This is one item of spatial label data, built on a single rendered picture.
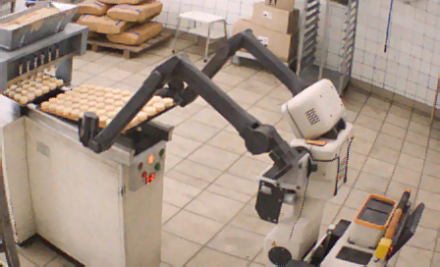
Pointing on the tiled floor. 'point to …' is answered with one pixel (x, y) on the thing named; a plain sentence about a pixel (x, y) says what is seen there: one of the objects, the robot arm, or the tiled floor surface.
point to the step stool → (202, 28)
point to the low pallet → (127, 44)
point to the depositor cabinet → (18, 174)
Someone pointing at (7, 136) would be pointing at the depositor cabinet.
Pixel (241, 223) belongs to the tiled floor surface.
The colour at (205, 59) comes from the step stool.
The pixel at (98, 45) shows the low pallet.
